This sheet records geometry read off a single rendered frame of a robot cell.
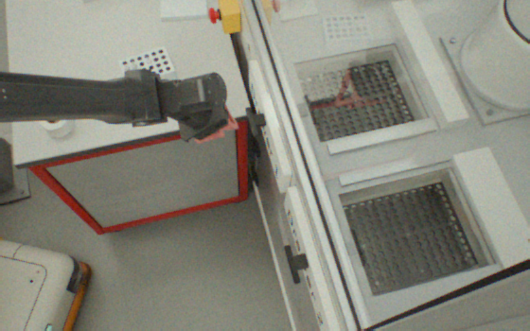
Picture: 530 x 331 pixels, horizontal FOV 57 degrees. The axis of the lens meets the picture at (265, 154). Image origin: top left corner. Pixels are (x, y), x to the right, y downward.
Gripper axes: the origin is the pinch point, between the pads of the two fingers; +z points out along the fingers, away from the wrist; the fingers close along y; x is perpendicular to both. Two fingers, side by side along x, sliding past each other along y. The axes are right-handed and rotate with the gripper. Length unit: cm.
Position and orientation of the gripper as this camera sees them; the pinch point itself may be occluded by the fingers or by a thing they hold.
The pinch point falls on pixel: (227, 129)
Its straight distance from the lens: 96.7
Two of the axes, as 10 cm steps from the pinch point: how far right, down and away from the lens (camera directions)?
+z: 5.0, 2.4, 8.3
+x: -2.7, -8.7, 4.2
